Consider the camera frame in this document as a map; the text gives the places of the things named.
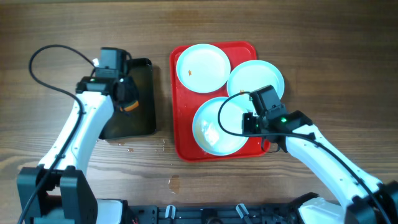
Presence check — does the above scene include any green and orange sponge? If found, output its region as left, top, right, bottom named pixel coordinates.
left=119, top=100, right=139, bottom=112

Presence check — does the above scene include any white plate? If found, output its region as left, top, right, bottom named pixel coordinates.
left=175, top=44, right=231, bottom=93
left=192, top=96, right=248, bottom=156
left=226, top=60, right=285, bottom=99

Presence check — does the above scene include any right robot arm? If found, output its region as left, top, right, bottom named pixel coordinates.
left=243, top=85, right=397, bottom=223

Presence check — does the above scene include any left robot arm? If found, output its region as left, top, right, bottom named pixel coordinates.
left=17, top=47, right=139, bottom=223

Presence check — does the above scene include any black rectangular tray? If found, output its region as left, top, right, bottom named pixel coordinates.
left=99, top=58, right=157, bottom=140

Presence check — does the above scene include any red plastic tray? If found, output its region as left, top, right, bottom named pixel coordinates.
left=169, top=45, right=271, bottom=162

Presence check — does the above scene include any right black cable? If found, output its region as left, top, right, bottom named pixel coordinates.
left=217, top=91, right=392, bottom=224

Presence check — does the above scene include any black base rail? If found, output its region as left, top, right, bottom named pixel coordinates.
left=96, top=192, right=343, bottom=224

